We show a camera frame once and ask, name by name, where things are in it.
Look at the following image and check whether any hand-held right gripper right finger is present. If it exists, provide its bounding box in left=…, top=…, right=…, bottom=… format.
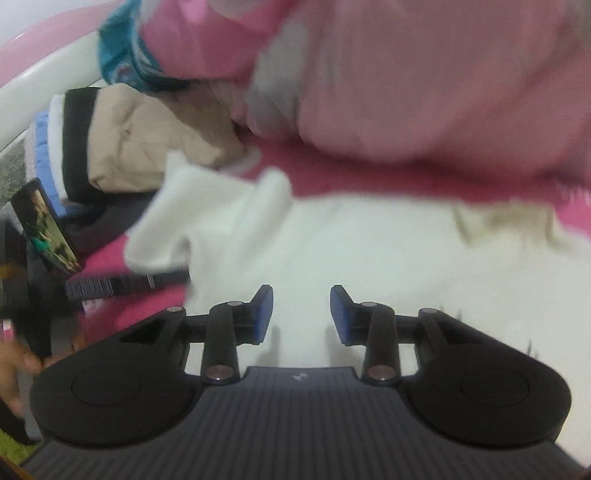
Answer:
left=329, top=284, right=485, bottom=384

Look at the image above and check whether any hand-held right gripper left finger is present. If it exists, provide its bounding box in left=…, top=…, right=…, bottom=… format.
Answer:
left=120, top=284, right=275, bottom=384

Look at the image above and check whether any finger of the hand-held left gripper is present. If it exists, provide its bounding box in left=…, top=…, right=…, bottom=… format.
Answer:
left=65, top=270, right=191, bottom=301

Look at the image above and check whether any white fleece sweater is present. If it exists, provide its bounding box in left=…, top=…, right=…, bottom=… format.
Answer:
left=124, top=150, right=591, bottom=455

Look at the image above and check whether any person's left hand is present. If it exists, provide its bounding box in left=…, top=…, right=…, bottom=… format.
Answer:
left=0, top=342, right=43, bottom=415

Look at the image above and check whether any blue white folded cloth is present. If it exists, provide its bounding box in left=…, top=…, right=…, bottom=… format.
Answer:
left=25, top=95, right=70, bottom=217

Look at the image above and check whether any black cloth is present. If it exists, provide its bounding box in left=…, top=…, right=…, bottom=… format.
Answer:
left=62, top=88, right=158, bottom=259

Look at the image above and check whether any pink floral bed blanket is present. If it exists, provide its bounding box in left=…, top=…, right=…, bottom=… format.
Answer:
left=78, top=138, right=591, bottom=342

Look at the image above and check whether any beige folded garment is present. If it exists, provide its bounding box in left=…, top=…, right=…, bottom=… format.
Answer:
left=88, top=83, right=245, bottom=192

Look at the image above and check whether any white headboard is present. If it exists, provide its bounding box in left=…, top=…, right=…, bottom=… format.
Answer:
left=0, top=32, right=107, bottom=153

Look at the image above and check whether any teal patterned cloth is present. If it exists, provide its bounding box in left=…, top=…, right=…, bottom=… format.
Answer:
left=97, top=0, right=195, bottom=93

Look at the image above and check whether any pink floral quilt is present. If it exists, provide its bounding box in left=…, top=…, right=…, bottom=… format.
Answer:
left=143, top=0, right=591, bottom=185

